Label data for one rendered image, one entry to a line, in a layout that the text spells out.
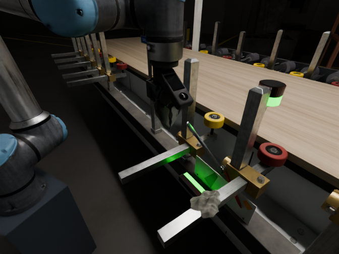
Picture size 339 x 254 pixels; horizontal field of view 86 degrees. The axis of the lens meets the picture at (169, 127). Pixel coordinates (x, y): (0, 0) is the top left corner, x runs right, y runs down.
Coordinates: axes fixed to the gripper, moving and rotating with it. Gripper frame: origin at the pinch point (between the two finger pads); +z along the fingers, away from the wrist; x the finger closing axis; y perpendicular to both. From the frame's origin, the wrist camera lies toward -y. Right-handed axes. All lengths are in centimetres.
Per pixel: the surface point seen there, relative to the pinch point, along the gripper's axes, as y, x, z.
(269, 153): -22.2, -21.5, 5.4
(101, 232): 39, 30, 96
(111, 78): 98, -13, 14
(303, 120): -18, -52, 6
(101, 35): 105, -13, -15
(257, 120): -19.7, -12.9, -7.9
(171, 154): 2.0, -2.2, 14.2
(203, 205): -22.0, 4.8, 9.6
